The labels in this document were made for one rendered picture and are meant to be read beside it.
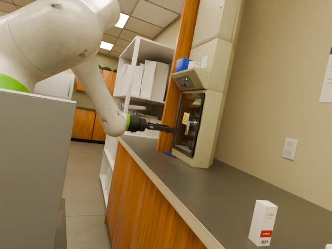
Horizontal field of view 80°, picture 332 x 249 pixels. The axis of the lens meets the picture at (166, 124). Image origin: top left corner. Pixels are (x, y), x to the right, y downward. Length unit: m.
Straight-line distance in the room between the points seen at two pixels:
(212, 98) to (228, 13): 0.50
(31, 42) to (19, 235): 0.32
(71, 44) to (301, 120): 1.15
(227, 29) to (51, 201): 1.22
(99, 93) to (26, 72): 0.43
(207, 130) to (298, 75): 0.60
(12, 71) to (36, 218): 0.26
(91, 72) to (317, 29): 1.18
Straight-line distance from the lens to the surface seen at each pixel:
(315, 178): 1.24
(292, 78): 1.39
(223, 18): 1.34
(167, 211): 0.89
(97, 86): 0.87
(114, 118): 0.88
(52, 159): 0.36
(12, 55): 0.47
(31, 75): 0.49
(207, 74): 1.21
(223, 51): 1.29
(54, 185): 0.37
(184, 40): 1.60
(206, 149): 1.24
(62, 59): 0.45
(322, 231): 0.90
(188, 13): 1.67
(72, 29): 0.42
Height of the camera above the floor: 1.22
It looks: 3 degrees down
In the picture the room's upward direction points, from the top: 11 degrees clockwise
